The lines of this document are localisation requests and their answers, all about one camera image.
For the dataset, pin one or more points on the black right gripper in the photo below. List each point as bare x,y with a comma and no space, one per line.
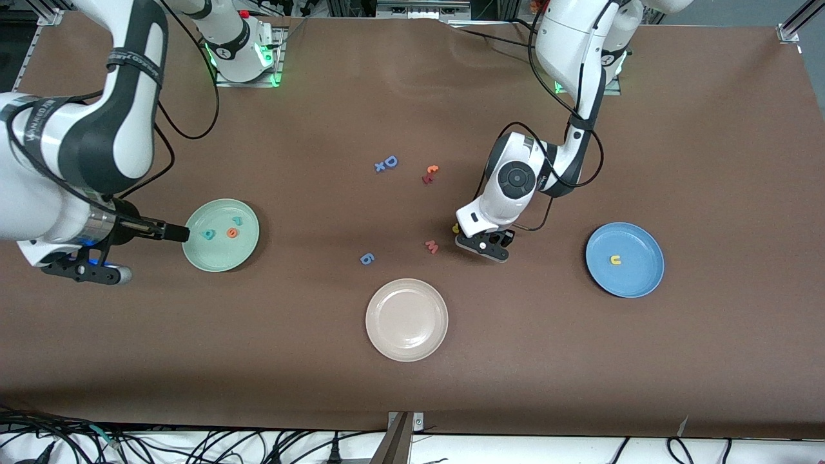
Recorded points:
131,226

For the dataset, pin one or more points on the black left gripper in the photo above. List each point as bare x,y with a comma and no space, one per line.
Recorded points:
506,241

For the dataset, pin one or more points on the teal foam letter with loop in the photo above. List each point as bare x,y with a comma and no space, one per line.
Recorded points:
208,234

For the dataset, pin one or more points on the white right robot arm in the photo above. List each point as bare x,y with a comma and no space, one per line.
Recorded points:
126,151

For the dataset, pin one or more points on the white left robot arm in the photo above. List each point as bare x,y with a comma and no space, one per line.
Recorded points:
567,38

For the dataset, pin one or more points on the mint green plate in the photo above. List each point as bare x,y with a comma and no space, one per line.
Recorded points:
219,258

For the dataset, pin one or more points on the pink foam letter M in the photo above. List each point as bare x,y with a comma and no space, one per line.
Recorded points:
431,247

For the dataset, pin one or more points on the brown table cover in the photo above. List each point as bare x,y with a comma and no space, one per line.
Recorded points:
515,361

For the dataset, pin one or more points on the beige plate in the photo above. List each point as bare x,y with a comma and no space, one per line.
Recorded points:
407,320

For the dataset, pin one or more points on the blue foam letter D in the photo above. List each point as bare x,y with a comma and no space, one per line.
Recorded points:
391,162

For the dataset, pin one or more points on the blue foam number six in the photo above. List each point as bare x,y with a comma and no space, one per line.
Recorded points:
367,259

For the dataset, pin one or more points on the blue plate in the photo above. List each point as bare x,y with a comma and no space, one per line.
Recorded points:
638,277

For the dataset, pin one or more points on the red box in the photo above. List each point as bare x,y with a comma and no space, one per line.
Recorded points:
539,5

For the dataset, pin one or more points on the aluminium corner profile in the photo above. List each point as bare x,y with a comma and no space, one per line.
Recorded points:
789,32

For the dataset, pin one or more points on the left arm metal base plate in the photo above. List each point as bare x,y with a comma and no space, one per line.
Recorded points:
617,87

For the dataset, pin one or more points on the aluminium profile post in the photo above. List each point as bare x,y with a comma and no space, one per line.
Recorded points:
399,444

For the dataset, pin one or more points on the aluminium table frame rail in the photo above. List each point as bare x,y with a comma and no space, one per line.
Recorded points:
50,13

